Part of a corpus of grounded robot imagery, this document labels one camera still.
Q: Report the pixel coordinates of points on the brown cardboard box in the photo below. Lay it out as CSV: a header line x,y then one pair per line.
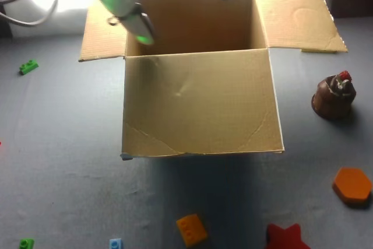
x,y
204,100

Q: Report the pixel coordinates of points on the chocolate toy cake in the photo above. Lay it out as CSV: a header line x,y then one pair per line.
x,y
332,100

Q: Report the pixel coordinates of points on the white backdrop sheet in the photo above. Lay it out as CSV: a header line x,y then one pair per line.
x,y
70,24

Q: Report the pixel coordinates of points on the green toy brick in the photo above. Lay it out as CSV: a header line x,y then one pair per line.
x,y
26,244
28,67

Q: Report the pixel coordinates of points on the grey table cloth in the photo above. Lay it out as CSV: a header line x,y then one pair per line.
x,y
73,187

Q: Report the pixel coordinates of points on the yellow flat block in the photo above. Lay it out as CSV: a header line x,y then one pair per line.
x,y
317,51

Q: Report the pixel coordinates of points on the orange toy brick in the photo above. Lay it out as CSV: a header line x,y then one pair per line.
x,y
191,230

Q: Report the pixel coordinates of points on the blue toy brick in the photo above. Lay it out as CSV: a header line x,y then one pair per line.
x,y
116,244

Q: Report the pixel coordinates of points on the red star block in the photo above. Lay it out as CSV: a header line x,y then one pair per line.
x,y
285,237

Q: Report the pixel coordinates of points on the orange hexagon block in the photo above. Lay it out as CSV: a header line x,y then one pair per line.
x,y
352,185

